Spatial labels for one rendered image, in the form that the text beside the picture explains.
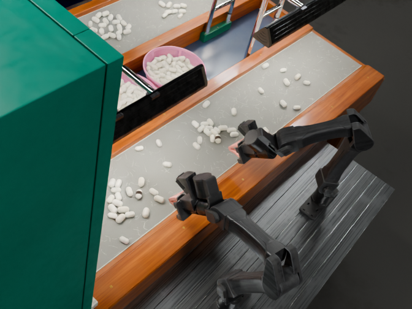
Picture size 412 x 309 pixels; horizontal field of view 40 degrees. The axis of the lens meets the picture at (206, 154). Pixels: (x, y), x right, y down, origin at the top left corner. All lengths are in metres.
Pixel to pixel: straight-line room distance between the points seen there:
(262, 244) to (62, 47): 0.88
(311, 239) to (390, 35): 2.73
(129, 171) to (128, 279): 0.43
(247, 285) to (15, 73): 1.07
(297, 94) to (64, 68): 1.80
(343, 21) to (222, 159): 2.57
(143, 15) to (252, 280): 1.45
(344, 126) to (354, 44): 2.46
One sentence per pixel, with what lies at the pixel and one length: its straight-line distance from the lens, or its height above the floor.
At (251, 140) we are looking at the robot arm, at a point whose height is 0.99.
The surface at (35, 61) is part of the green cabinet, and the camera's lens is 0.76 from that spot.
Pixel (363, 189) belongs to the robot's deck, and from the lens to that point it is 2.33.
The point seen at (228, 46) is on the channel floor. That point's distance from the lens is 2.69.
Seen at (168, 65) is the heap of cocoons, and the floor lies 0.74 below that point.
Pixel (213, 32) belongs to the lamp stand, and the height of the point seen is 0.71.
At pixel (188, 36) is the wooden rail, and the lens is 2.59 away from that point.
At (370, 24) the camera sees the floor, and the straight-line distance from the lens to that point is 4.58.
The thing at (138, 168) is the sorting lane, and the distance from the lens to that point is 1.99.
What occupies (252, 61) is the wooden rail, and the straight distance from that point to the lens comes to 2.50.
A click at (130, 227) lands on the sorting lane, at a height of 0.74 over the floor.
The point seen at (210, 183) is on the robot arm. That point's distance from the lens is 1.59.
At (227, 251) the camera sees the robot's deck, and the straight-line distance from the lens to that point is 1.95.
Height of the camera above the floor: 2.29
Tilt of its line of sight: 48 degrees down
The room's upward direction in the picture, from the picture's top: 18 degrees clockwise
